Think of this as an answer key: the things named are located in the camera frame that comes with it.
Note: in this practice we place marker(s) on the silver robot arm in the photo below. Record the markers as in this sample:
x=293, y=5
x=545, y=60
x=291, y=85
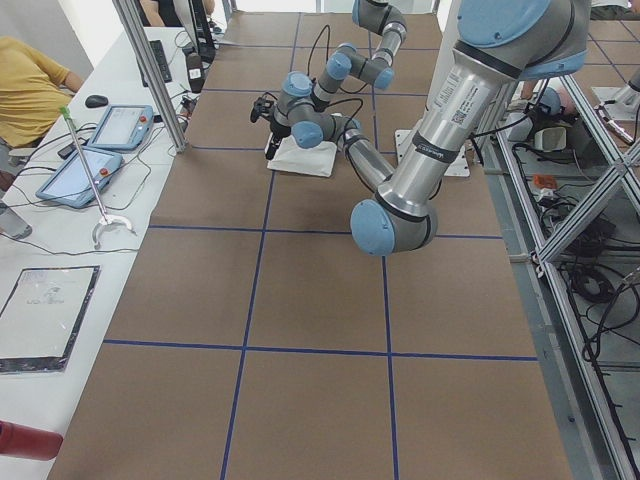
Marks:
x=499, y=42
x=378, y=17

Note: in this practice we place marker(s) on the red cylinder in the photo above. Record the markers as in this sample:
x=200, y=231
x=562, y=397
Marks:
x=26, y=442

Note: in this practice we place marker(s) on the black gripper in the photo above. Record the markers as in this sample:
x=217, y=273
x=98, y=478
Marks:
x=278, y=127

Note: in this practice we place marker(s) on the aluminium frame post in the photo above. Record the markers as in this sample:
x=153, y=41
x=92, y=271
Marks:
x=129, y=17

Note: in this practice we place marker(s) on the person in yellow shirt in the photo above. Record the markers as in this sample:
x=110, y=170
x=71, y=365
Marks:
x=34, y=88

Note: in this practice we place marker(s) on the lower blue teach pendant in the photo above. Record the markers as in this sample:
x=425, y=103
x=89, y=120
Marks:
x=69, y=184

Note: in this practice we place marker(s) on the black computer mouse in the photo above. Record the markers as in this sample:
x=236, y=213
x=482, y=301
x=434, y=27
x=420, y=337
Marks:
x=96, y=101

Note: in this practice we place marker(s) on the upper blue teach pendant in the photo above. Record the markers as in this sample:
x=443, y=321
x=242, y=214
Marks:
x=122, y=127

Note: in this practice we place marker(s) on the white long-sleeve printed shirt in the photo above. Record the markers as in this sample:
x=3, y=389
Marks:
x=316, y=161

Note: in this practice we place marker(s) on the blue teach pendant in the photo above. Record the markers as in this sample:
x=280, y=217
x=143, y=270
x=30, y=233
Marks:
x=122, y=127
x=69, y=184

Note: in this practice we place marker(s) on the orange device on rail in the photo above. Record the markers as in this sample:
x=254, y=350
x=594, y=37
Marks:
x=543, y=181

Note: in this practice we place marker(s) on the silver foil tray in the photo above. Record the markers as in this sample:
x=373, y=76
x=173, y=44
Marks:
x=42, y=317

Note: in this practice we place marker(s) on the grabber stick green tip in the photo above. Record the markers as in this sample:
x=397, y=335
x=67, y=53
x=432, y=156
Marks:
x=106, y=220

